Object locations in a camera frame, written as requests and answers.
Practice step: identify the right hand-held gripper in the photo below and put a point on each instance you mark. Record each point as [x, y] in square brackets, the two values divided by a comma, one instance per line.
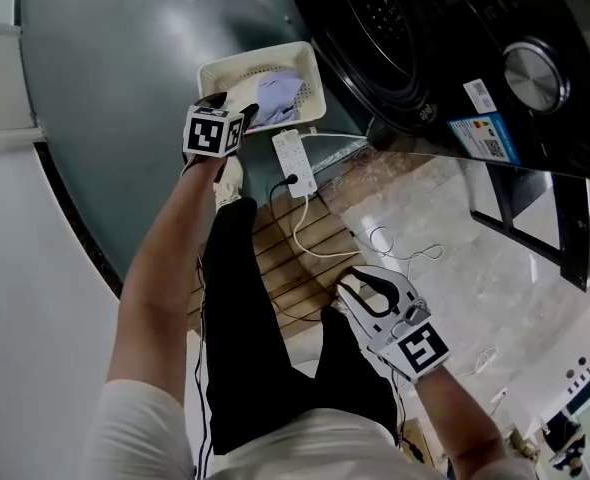
[422, 353]

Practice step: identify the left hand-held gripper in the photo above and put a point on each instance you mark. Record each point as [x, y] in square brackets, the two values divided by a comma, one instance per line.
[202, 135]

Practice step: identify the white laundry basket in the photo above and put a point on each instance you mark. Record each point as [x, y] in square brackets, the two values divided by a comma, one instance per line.
[225, 73]

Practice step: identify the purple clothes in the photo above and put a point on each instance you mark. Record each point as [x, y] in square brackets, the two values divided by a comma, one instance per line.
[280, 93]

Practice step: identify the black washing machine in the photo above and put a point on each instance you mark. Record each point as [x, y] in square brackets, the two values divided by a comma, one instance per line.
[450, 28]

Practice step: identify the person's right forearm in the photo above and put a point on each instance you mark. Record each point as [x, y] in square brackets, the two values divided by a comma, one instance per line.
[460, 413]

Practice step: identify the person's left forearm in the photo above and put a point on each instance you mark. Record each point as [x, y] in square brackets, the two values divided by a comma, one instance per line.
[160, 278]

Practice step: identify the person's left white shoe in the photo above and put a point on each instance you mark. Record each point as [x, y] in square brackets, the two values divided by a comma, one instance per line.
[229, 183]

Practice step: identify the white power strip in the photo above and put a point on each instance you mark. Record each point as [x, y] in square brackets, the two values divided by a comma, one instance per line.
[295, 163]

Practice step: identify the person's white shirt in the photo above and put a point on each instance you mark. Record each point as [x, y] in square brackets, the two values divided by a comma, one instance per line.
[300, 453]

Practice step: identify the blue and white label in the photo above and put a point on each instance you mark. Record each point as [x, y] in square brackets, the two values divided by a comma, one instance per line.
[485, 138]

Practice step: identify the white cabinet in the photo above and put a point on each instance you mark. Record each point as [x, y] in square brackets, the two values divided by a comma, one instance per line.
[575, 373]

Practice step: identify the white door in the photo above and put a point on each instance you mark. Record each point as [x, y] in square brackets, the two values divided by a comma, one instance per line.
[0, 83]

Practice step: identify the silver round knob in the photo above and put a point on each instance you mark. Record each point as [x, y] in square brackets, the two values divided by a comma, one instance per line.
[535, 75]

